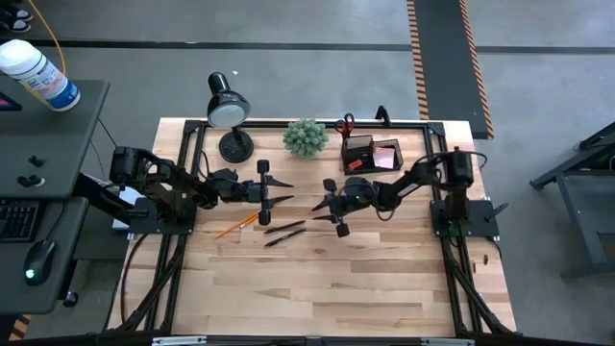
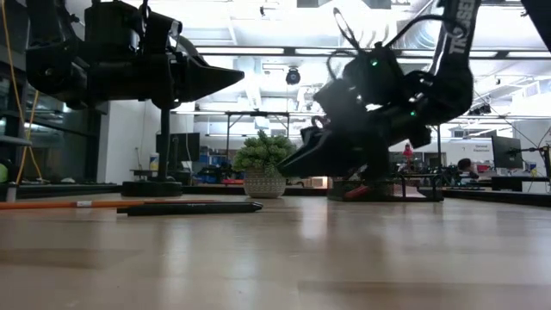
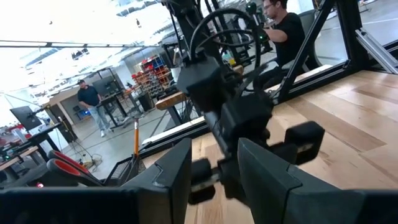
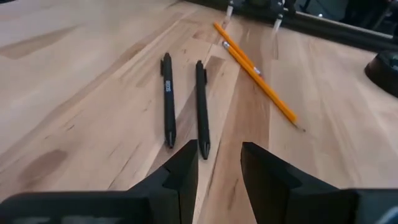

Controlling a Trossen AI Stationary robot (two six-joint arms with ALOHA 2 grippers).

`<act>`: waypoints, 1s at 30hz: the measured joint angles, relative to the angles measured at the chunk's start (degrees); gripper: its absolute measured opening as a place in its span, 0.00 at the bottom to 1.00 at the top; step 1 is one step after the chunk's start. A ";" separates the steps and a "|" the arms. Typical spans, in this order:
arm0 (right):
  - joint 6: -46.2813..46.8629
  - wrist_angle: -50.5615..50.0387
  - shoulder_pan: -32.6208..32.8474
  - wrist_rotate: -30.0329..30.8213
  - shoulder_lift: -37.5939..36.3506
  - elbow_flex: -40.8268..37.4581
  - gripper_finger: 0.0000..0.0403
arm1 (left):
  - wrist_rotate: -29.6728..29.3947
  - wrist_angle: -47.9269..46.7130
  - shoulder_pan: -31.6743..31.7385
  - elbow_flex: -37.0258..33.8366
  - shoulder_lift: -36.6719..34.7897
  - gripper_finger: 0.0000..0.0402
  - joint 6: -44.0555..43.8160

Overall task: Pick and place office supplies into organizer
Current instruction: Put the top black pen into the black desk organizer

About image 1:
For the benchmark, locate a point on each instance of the black mesh desk organizer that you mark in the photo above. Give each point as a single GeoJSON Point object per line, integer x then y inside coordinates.
{"type": "Point", "coordinates": [358, 151]}

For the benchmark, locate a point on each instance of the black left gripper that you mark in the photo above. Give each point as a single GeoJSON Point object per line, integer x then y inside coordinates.
{"type": "Point", "coordinates": [254, 191]}

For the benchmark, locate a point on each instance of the small tablet screen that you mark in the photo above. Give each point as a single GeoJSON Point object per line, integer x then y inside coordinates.
{"type": "Point", "coordinates": [8, 102]}

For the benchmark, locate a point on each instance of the black keyboard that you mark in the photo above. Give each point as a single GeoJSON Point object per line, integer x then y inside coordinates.
{"type": "Point", "coordinates": [17, 221]}

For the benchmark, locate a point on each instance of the red eraser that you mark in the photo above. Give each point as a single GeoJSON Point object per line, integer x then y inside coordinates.
{"type": "Point", "coordinates": [354, 165]}

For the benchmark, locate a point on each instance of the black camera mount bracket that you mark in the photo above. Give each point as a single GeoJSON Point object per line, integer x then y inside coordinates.
{"type": "Point", "coordinates": [383, 116]}

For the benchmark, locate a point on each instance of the white wipes canister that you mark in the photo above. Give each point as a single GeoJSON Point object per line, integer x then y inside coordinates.
{"type": "Point", "coordinates": [38, 72]}

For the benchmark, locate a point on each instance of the black pen with silver print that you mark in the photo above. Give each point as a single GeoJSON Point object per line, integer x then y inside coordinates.
{"type": "Point", "coordinates": [285, 238]}

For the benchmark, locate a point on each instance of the black caster wheel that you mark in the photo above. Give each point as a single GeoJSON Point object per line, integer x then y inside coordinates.
{"type": "Point", "coordinates": [70, 299]}

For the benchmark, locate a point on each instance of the black floor mat striped edges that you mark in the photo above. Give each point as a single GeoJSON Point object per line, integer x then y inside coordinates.
{"type": "Point", "coordinates": [442, 57]}

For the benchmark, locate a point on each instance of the black aluminium table frame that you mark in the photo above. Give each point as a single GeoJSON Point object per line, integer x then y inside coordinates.
{"type": "Point", "coordinates": [312, 124]}

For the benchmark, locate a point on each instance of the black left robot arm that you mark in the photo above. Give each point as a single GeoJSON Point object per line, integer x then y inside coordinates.
{"type": "Point", "coordinates": [178, 185]}

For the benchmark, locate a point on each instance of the black computer mouse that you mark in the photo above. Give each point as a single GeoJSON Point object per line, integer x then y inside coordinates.
{"type": "Point", "coordinates": [39, 262]}

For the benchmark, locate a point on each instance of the white power adapter box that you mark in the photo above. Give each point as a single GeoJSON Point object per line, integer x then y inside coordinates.
{"type": "Point", "coordinates": [127, 194]}

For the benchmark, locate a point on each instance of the black desk lamp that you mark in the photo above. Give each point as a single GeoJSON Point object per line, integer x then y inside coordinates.
{"type": "Point", "coordinates": [235, 146]}

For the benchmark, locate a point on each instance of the dark side desk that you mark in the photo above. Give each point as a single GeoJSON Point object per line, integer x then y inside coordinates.
{"type": "Point", "coordinates": [57, 144]}

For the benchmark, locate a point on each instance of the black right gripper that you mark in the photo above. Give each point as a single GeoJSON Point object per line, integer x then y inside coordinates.
{"type": "Point", "coordinates": [341, 206]}

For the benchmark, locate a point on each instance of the green artificial potted plant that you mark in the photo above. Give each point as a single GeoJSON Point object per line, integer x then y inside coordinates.
{"type": "Point", "coordinates": [305, 138]}

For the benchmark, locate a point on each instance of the person's shoe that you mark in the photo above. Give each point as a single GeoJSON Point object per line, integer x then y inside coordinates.
{"type": "Point", "coordinates": [17, 13]}
{"type": "Point", "coordinates": [14, 26]}

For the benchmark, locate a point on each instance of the silver metal bracket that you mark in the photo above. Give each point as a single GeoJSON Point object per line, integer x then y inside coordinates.
{"type": "Point", "coordinates": [179, 340]}
{"type": "Point", "coordinates": [447, 342]}

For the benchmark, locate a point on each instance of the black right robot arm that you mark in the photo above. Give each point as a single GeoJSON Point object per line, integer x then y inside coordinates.
{"type": "Point", "coordinates": [413, 180]}

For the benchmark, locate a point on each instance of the pink sticky note pad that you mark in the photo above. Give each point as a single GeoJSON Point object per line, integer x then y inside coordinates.
{"type": "Point", "coordinates": [384, 157]}

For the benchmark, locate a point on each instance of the grey metal cart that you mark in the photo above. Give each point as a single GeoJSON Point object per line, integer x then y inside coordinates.
{"type": "Point", "coordinates": [586, 202]}

